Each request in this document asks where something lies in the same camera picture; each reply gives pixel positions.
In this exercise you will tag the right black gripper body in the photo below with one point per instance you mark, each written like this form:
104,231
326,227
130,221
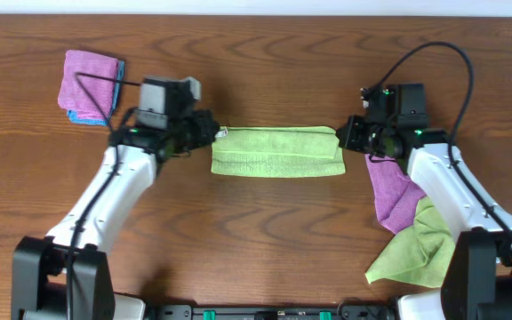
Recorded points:
362,137

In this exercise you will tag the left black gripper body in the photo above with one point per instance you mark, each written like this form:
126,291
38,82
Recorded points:
207,129

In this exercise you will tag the light green microfiber cloth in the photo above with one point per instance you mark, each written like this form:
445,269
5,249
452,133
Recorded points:
278,152

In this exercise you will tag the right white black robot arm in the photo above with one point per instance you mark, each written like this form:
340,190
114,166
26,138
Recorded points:
478,282

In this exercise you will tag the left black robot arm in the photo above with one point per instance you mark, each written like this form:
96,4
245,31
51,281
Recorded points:
65,275

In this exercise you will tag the white cloth label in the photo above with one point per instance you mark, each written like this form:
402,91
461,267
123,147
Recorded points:
223,132

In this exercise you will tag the crumpled purple cloth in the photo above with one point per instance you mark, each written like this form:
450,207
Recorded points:
395,195

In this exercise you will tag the folded blue cloth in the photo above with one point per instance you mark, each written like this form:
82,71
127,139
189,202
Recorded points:
117,89

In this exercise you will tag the folded pink cloth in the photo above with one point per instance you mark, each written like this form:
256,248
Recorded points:
72,97

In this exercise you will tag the right green clamp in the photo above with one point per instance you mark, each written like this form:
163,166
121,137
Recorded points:
325,315

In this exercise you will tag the green clamp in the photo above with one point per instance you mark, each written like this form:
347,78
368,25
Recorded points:
325,315
209,315

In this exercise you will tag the left green clamp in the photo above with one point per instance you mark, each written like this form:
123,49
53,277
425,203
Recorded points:
209,315

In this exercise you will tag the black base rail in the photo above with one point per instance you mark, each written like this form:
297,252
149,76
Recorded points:
274,312

